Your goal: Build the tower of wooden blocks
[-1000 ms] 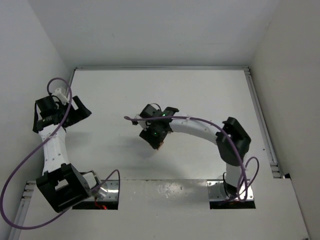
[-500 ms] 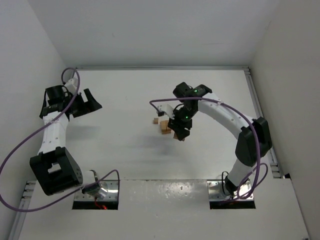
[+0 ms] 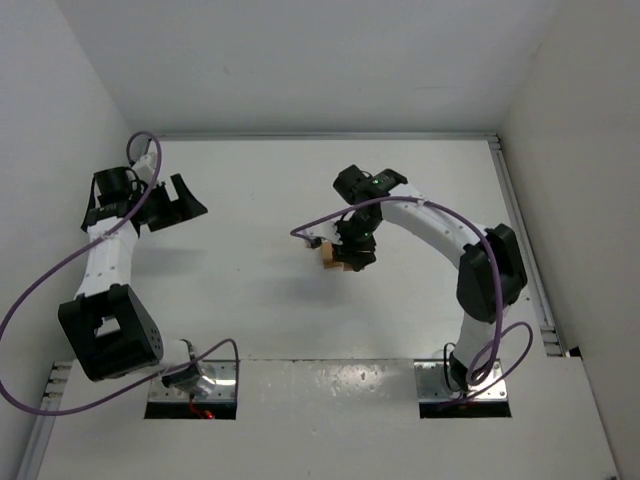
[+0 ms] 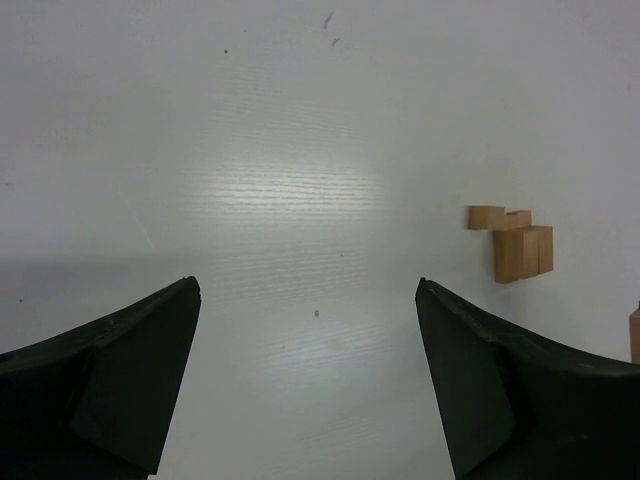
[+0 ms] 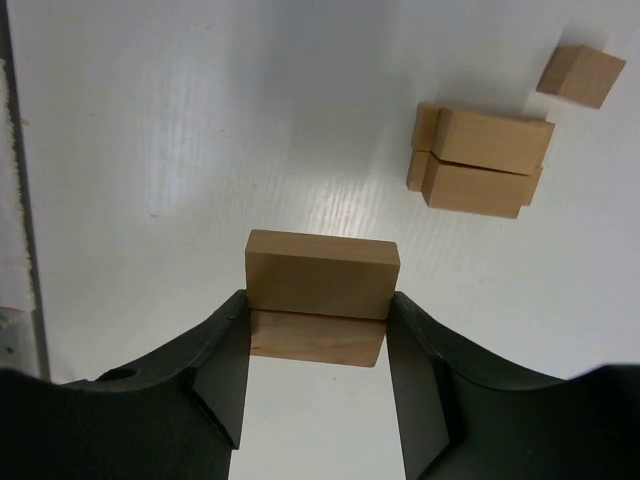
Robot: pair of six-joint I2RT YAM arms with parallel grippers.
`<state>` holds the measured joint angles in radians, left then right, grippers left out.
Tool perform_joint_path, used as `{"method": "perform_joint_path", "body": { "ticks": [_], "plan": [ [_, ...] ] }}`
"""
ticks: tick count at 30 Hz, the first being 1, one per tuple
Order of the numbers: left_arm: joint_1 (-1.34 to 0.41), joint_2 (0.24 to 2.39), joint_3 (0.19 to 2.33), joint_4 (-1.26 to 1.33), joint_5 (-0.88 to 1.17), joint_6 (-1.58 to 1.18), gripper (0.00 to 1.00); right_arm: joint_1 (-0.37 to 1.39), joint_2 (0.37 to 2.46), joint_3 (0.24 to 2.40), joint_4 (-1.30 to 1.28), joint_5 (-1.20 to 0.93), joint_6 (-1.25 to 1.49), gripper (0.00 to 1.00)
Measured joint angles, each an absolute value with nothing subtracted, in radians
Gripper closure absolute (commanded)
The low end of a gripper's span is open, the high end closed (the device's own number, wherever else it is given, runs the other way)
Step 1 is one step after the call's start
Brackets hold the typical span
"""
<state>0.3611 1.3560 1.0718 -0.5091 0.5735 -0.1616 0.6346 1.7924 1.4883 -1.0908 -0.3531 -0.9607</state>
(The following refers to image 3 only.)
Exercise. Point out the wood block four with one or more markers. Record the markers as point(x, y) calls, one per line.
point(328, 256)

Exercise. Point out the metal base plate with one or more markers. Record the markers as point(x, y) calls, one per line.
point(217, 384)
point(432, 387)

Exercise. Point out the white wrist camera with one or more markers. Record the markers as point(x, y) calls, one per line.
point(322, 233)
point(145, 166)

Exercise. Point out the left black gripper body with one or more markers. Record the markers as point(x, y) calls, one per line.
point(163, 206)

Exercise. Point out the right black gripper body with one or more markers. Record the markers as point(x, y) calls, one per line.
point(355, 254)

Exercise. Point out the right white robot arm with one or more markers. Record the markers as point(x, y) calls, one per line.
point(491, 272)

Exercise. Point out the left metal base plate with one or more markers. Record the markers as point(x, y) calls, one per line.
point(217, 384)

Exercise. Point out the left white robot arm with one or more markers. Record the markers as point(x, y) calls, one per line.
point(110, 331)

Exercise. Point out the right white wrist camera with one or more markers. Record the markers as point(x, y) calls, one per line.
point(322, 233)

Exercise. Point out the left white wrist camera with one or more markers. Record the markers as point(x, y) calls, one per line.
point(145, 166)

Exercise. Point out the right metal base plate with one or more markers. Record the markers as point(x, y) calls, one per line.
point(432, 387)

